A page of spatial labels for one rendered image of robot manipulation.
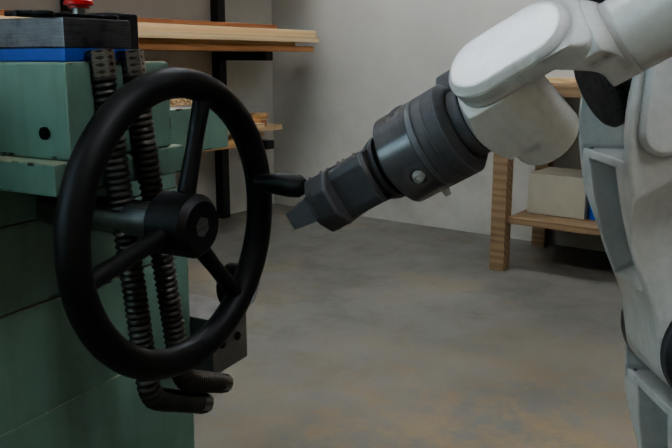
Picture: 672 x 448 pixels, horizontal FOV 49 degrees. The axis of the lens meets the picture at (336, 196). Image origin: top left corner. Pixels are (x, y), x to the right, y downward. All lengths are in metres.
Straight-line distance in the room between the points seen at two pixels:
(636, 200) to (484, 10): 3.29
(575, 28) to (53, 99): 0.45
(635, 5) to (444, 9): 3.63
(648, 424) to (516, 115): 0.61
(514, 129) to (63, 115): 0.40
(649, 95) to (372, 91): 3.66
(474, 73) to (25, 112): 0.41
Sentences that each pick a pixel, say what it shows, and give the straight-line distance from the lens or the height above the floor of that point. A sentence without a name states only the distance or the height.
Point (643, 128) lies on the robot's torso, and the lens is 0.87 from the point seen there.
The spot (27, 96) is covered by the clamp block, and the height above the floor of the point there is 0.93.
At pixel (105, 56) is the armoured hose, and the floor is 0.96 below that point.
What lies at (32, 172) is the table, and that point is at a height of 0.86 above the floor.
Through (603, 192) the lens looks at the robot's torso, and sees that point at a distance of 1.00.
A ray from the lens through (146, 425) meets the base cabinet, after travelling 1.01.
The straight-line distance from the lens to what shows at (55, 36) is 0.74.
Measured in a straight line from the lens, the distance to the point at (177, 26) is 3.70.
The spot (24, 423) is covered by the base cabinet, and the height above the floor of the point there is 0.59.
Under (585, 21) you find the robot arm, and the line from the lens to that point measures 0.62.
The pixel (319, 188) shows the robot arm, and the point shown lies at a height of 0.84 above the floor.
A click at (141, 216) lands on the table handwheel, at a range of 0.72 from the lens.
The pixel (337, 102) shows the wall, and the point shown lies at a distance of 4.60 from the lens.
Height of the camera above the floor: 0.96
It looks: 11 degrees down
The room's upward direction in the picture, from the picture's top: straight up
